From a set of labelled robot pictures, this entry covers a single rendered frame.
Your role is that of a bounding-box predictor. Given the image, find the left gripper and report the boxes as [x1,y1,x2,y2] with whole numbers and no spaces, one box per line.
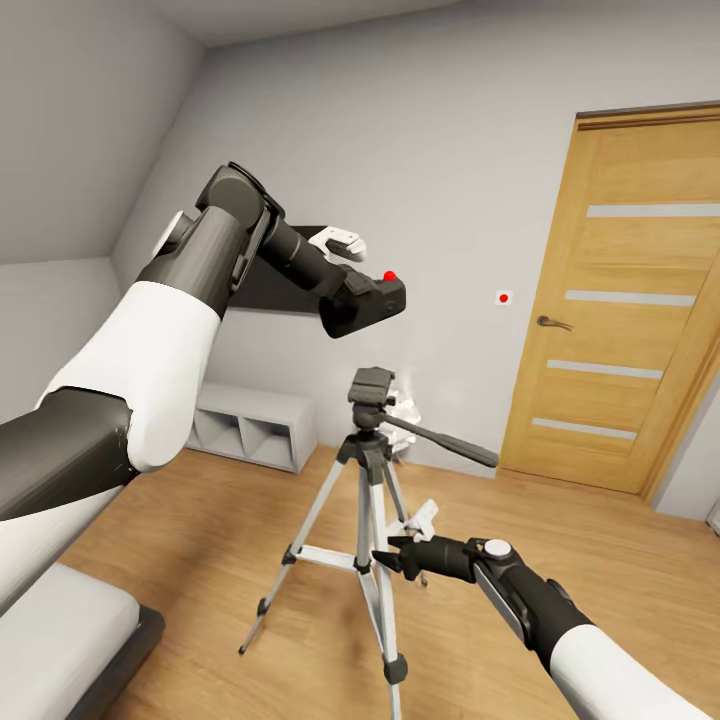
[275,233,361,310]

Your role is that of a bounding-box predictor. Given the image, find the camera tripod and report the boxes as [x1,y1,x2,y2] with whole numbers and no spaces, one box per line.
[238,366,500,720]

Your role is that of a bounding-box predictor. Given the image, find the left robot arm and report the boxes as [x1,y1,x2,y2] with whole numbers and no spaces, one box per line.
[0,161,367,618]

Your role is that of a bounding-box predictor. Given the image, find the digital camera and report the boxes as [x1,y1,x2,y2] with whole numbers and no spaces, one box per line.
[318,264,406,339]

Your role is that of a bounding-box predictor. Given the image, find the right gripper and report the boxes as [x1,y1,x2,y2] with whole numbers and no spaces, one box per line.
[372,533,454,582]

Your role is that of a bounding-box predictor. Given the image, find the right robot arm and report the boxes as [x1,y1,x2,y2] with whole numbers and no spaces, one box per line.
[372,499,713,720]

